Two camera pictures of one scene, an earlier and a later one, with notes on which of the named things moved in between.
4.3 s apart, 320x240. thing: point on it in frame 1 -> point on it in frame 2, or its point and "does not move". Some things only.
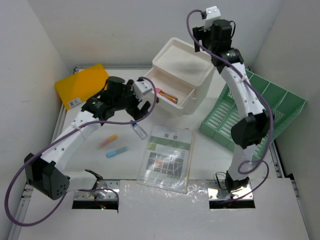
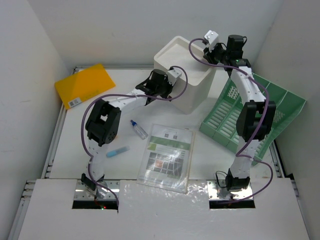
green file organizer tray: (285, 106) does not move
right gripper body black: (209, 43) -> (217, 54)
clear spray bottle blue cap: (142, 134) does not move
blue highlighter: (112, 153) does not move
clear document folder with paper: (166, 158) does not move
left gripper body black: (126, 102) -> (164, 90)
